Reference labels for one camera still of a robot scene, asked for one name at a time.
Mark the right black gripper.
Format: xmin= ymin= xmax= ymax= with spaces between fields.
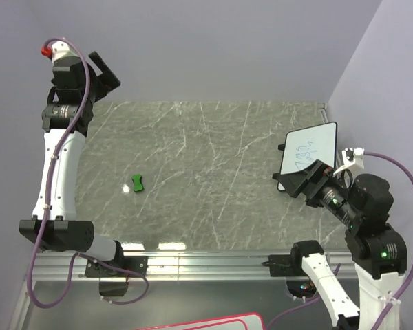
xmin=276 ymin=155 xmax=361 ymax=223

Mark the small white whiteboard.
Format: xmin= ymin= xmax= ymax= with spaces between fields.
xmin=277 ymin=122 xmax=338 ymax=175

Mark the green whiteboard eraser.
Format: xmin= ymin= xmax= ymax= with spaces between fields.
xmin=131 ymin=174 xmax=144 ymax=193

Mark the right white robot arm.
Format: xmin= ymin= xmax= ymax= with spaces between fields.
xmin=272 ymin=160 xmax=407 ymax=329

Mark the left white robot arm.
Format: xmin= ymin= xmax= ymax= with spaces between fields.
xmin=19 ymin=47 xmax=126 ymax=276

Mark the pink bordered white board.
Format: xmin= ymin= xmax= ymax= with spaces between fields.
xmin=145 ymin=313 xmax=265 ymax=330

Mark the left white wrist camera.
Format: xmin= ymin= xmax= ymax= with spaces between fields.
xmin=41 ymin=41 xmax=78 ymax=64

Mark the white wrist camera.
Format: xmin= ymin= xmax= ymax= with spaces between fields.
xmin=41 ymin=41 xmax=78 ymax=64
xmin=334 ymin=148 xmax=365 ymax=178

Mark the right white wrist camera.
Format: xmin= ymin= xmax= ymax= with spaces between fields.
xmin=334 ymin=148 xmax=365 ymax=178

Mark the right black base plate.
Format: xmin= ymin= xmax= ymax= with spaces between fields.
xmin=261 ymin=254 xmax=306 ymax=277

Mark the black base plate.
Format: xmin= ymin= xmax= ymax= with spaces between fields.
xmin=85 ymin=256 xmax=148 ymax=278
xmin=261 ymin=254 xmax=306 ymax=277

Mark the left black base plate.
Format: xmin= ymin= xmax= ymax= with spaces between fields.
xmin=85 ymin=256 xmax=148 ymax=278

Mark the aluminium mounting rail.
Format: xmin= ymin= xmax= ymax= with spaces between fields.
xmin=29 ymin=250 xmax=361 ymax=281

